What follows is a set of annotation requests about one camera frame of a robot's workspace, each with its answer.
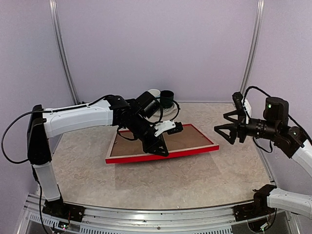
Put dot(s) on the light blue mug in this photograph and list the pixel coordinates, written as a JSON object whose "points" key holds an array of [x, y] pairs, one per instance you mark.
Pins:
{"points": [[155, 92]]}

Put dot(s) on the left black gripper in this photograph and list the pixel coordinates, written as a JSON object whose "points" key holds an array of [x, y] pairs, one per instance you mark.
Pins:
{"points": [[151, 147]]}

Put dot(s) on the aluminium corner post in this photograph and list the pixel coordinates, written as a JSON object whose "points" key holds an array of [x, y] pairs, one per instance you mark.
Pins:
{"points": [[61, 50], [253, 45]]}

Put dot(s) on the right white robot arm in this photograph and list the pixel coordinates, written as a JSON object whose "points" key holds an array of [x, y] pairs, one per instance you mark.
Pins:
{"points": [[292, 141]]}

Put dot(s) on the white plate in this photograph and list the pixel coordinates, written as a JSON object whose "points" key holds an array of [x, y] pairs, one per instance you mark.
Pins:
{"points": [[168, 113]]}

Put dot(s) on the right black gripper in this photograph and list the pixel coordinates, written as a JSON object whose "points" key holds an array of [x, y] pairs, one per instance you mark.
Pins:
{"points": [[241, 125]]}

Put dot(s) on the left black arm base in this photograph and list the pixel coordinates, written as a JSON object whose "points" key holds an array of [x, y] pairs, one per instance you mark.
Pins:
{"points": [[63, 210]]}

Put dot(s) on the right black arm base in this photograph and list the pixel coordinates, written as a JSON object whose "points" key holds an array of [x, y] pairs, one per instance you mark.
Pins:
{"points": [[258, 207]]}

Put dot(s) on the brown backing board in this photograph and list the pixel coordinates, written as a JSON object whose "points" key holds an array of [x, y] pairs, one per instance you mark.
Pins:
{"points": [[189, 138]]}

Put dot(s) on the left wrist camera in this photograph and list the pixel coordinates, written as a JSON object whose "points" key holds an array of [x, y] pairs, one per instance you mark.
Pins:
{"points": [[169, 126]]}

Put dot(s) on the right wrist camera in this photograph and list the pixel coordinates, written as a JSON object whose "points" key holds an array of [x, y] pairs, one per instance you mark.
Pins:
{"points": [[243, 107]]}

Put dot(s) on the dark green mug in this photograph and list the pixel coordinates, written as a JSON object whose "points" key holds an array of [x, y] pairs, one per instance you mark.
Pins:
{"points": [[166, 98]]}

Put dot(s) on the right aluminium corner post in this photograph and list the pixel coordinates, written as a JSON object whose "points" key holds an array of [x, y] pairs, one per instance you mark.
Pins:
{"points": [[253, 45]]}

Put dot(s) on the left aluminium corner post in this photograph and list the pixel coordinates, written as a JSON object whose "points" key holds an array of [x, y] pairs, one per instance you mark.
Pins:
{"points": [[61, 50]]}

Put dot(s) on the red and wood picture frame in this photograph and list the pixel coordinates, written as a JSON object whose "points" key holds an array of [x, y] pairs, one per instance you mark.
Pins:
{"points": [[150, 157]]}

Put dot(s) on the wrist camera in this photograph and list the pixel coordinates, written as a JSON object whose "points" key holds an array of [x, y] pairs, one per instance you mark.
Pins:
{"points": [[243, 107], [169, 126]]}

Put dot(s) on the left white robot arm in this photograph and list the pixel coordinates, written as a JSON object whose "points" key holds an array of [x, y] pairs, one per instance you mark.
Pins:
{"points": [[110, 110]]}

